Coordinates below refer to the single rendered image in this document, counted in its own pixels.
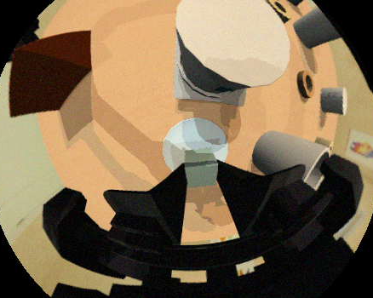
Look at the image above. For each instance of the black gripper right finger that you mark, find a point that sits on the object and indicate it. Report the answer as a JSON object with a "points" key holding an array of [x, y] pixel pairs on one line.
{"points": [[247, 193]]}

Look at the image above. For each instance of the white round dish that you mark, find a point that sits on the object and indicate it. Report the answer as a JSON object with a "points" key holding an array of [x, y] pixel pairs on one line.
{"points": [[193, 133]]}

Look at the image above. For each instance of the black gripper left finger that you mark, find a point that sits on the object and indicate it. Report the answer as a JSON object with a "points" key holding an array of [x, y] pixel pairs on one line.
{"points": [[165, 201]]}

